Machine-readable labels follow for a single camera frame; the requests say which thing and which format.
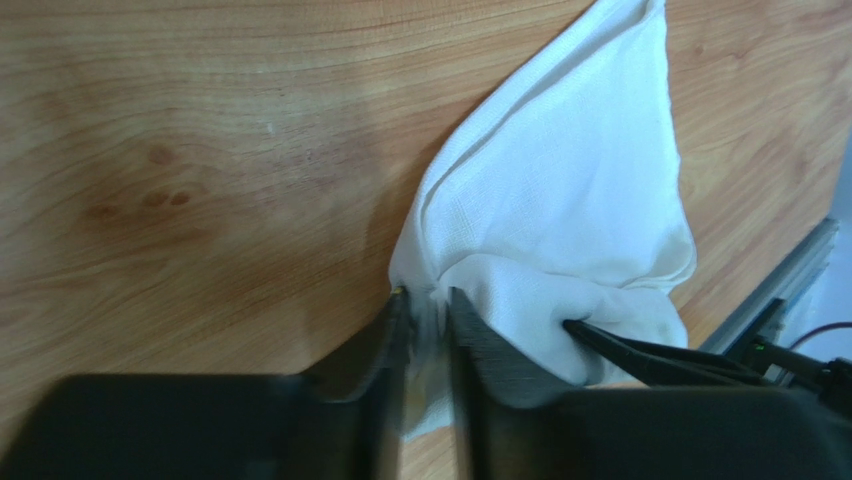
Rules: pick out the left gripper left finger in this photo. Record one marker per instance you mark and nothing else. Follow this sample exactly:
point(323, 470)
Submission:
point(338, 419)

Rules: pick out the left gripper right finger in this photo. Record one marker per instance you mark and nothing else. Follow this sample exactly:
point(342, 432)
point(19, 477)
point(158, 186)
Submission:
point(516, 420)

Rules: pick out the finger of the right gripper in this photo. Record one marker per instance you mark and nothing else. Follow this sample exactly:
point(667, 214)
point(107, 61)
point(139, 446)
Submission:
point(659, 365)

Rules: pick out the white cloth napkin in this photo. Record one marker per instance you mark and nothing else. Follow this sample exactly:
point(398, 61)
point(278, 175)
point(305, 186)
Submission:
point(557, 198)

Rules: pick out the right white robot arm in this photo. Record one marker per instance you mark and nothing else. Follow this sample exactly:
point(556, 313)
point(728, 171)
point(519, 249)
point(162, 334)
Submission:
point(752, 360)

